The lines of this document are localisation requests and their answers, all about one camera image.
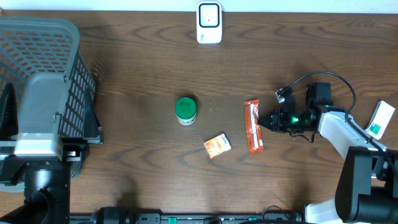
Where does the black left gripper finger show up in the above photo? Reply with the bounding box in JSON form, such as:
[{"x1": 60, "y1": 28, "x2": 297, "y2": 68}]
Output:
[
  {"x1": 83, "y1": 88, "x2": 104, "y2": 144},
  {"x1": 1, "y1": 83, "x2": 18, "y2": 140}
]

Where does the red chocolate bar wrapper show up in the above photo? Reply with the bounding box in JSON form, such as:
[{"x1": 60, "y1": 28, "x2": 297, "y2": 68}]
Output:
[{"x1": 244, "y1": 99, "x2": 265, "y2": 155}]

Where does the small orange snack box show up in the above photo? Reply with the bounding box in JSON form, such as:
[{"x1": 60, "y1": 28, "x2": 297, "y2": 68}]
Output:
[{"x1": 204, "y1": 133, "x2": 232, "y2": 159}]

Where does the green lid white jar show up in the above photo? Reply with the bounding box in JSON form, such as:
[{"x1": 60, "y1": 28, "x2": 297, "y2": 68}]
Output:
[{"x1": 175, "y1": 97, "x2": 197, "y2": 126}]

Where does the white green box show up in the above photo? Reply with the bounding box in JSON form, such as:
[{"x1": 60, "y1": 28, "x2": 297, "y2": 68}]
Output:
[{"x1": 365, "y1": 100, "x2": 396, "y2": 140}]

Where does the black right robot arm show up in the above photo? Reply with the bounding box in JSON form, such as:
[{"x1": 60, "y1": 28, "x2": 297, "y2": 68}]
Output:
[{"x1": 258, "y1": 83, "x2": 397, "y2": 223}]

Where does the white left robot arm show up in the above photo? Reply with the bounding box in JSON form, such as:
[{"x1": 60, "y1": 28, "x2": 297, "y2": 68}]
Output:
[{"x1": 1, "y1": 83, "x2": 103, "y2": 223}]

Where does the white barcode scanner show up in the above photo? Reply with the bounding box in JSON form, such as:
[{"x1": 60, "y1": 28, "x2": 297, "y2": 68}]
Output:
[{"x1": 196, "y1": 1, "x2": 223, "y2": 44}]

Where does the dark grey plastic basket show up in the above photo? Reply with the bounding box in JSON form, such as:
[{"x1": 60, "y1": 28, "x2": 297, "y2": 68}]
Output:
[{"x1": 0, "y1": 16, "x2": 97, "y2": 193}]

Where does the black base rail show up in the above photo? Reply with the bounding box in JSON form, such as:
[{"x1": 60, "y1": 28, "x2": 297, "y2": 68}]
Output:
[{"x1": 69, "y1": 205, "x2": 305, "y2": 224}]

